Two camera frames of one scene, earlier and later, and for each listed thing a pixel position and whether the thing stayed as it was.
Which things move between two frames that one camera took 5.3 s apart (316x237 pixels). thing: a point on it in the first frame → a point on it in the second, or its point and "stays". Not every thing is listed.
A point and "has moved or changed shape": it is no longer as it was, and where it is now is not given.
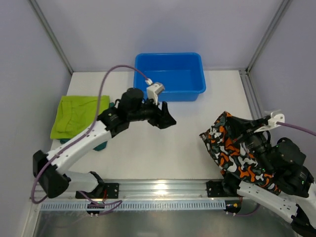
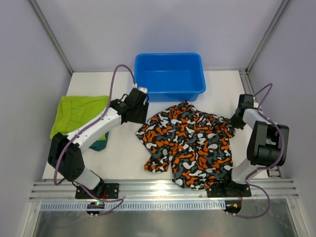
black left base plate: [106, 191] stays
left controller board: [91, 205] stays
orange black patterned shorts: [228, 142] has moved or changed shape
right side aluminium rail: [254, 107] stays
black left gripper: [157, 115] → [138, 113]
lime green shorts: [77, 113] stays
